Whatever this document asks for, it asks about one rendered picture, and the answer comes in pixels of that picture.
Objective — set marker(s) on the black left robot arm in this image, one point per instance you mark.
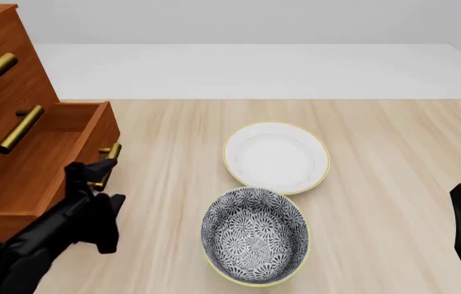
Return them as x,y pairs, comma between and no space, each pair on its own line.
34,242

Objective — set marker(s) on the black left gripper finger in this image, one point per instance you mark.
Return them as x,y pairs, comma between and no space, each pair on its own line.
104,177
100,167

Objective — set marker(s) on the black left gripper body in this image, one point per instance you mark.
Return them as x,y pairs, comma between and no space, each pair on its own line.
76,180

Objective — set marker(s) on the black white patterned bowl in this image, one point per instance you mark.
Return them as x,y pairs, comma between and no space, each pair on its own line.
255,237

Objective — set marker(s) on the white plate with yellow rim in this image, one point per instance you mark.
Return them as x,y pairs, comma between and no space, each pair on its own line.
276,157

